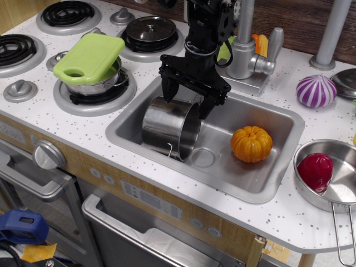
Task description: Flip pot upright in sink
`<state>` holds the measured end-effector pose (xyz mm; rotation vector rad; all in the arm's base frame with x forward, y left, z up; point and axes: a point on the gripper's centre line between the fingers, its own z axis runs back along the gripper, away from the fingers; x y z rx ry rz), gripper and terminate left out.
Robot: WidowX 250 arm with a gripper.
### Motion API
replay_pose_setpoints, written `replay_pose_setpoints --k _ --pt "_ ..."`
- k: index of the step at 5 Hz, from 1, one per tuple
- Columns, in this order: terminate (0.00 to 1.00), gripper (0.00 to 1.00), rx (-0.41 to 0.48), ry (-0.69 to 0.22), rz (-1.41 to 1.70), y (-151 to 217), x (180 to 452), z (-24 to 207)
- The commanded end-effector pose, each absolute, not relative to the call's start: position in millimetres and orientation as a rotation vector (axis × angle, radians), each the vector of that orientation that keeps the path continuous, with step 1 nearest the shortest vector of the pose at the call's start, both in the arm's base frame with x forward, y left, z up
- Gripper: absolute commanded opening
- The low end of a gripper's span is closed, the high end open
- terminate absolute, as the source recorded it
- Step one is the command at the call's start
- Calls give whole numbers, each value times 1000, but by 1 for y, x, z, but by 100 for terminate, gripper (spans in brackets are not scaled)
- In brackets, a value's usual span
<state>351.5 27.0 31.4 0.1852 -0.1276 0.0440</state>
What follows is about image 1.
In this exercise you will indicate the silver oven door handle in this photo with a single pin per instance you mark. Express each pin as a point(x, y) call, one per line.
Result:
point(45, 185)

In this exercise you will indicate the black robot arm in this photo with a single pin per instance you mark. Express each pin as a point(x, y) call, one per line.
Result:
point(211, 24)

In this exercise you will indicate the black coil burner far left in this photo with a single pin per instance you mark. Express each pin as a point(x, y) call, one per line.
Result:
point(20, 53)

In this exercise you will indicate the silver vertical pole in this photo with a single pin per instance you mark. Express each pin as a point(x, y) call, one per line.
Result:
point(324, 60)

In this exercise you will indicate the silver toy sink basin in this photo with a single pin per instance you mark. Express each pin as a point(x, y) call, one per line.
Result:
point(212, 160)

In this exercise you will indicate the silver oven dial knob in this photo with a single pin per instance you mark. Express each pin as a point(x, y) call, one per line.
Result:
point(47, 156)

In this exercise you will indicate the blue clamp tool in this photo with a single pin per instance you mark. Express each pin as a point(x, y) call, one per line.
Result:
point(24, 227)

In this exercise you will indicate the steel pot lid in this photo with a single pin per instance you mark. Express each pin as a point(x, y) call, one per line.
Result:
point(151, 29)

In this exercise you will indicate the silver stove knob middle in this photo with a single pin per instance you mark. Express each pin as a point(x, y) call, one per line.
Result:
point(51, 62)

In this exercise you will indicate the green plastic cutting board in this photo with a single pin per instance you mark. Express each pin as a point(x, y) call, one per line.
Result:
point(90, 61)

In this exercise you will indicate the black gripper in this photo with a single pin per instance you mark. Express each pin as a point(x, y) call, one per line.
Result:
point(196, 70)

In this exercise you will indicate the red toy vegetable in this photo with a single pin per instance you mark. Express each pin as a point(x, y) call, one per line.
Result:
point(316, 170)

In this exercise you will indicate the steel pot on burner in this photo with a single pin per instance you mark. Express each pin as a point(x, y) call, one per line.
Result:
point(113, 78)

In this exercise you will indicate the black coil burner back left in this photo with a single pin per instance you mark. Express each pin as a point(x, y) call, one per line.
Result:
point(68, 18)

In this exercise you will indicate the steel pan with handle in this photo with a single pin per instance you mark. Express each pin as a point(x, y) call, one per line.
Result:
point(339, 198)

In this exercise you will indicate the steel pot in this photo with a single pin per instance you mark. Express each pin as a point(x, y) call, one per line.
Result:
point(171, 128)
point(113, 78)

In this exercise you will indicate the orange toy pumpkin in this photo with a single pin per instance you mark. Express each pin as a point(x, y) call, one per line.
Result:
point(251, 144)

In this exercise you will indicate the silver stove knob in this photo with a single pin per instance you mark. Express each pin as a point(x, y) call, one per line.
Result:
point(51, 62)
point(122, 17)
point(20, 91)

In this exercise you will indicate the silver toy faucet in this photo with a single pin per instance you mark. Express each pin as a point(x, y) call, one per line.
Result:
point(249, 71)

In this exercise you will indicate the silver stove knob front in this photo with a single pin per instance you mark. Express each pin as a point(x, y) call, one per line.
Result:
point(20, 91)

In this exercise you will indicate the black coil burner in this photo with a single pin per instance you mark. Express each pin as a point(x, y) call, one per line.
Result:
point(68, 18)
point(20, 53)

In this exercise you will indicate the orange yellow toy food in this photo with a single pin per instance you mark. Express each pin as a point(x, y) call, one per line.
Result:
point(261, 44)

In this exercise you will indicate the purple striped toy onion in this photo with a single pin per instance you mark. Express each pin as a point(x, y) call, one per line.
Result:
point(316, 91)

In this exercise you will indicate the silver stove knob back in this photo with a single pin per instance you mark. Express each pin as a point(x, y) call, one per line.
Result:
point(122, 17)

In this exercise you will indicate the steel lid at right edge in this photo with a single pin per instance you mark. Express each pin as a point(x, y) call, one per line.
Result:
point(345, 83)

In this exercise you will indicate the silver dishwasher door handle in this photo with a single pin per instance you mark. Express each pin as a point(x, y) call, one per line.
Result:
point(128, 236)

